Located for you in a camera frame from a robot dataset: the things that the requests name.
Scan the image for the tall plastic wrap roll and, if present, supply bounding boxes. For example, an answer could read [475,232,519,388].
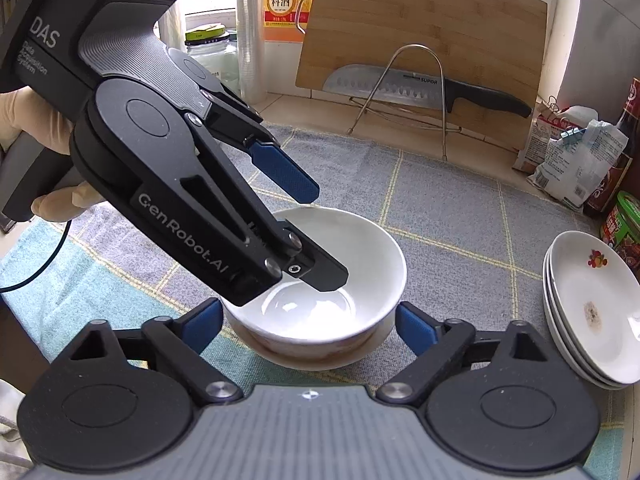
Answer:
[234,0,269,104]

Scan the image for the person's left hand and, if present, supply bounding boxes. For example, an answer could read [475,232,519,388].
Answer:
[0,85,109,224]

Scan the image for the green lidded sauce jar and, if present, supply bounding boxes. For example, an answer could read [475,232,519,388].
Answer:
[599,190,640,281]

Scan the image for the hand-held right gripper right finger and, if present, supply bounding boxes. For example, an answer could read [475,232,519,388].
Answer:
[376,302,562,406]

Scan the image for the orange cooking wine jug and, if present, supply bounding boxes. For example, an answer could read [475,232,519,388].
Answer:
[262,0,321,44]

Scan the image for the white plate fruit print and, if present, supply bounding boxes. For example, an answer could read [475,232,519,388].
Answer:
[544,249,640,389]
[542,259,637,392]

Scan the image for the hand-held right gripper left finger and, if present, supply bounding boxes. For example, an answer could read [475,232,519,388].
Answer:
[70,297,242,406]

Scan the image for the dark soy sauce bottle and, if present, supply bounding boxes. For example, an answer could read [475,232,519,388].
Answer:
[582,77,640,219]

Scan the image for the metal wire rack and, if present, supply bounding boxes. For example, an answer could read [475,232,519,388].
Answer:
[344,44,464,161]

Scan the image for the glass jar green yellow lid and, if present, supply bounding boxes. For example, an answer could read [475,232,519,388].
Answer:
[183,23,241,96]

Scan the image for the red and white food bag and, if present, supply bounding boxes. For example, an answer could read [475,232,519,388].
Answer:
[512,102,601,176]

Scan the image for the black cable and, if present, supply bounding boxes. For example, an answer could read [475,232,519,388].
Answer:
[0,219,69,292]

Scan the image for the wooden cutting board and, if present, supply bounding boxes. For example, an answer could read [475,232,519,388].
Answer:
[295,0,549,112]

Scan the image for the white and green food bag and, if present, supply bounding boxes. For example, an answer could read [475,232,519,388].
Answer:
[527,119,629,211]

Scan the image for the white plate with brown stain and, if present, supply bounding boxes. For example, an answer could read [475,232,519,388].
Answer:
[548,230,640,384]

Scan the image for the checked grey blue cloth mat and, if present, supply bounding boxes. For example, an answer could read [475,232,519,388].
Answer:
[0,125,640,432]

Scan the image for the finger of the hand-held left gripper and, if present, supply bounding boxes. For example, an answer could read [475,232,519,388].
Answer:
[185,115,349,293]
[200,79,321,206]

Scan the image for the kitchen knife black handle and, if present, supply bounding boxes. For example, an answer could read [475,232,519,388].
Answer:
[322,63,534,119]

